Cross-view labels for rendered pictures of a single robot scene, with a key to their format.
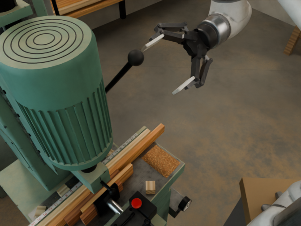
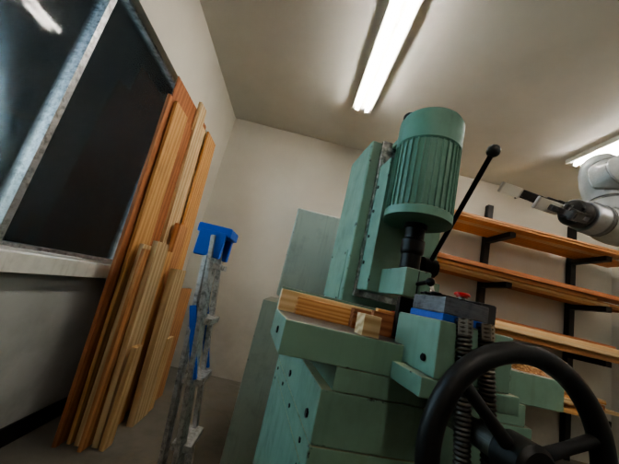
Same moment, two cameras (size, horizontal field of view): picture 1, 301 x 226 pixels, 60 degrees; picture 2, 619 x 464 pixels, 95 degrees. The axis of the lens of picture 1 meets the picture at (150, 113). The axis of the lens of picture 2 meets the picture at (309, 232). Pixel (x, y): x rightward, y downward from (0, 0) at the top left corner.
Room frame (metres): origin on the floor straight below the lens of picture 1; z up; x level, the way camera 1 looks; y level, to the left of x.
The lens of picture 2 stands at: (-0.34, -0.07, 0.95)
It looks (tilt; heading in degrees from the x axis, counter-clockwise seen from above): 12 degrees up; 40
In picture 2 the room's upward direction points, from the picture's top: 14 degrees clockwise
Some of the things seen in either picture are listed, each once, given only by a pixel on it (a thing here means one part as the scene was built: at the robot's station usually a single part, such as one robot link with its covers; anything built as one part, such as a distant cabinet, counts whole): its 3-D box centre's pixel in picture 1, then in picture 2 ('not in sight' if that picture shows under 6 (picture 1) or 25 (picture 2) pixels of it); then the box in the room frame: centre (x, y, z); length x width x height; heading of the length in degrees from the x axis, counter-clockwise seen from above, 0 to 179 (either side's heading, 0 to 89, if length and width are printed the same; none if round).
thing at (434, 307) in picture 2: (136, 220); (456, 308); (0.26, 0.04, 0.99); 0.13 x 0.11 x 0.06; 138
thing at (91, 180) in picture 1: (87, 168); (402, 286); (0.41, 0.20, 1.03); 0.14 x 0.07 x 0.09; 48
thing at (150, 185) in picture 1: (150, 187); not in sight; (0.40, 0.00, 0.92); 0.03 x 0.03 x 0.03; 1
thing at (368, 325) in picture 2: not in sight; (367, 324); (0.20, 0.18, 0.92); 0.04 x 0.03 x 0.04; 145
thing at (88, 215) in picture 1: (102, 202); (404, 329); (0.35, 0.16, 0.92); 0.17 x 0.02 x 0.05; 138
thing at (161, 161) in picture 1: (161, 158); (511, 359); (0.52, -0.04, 0.91); 0.12 x 0.09 x 0.03; 48
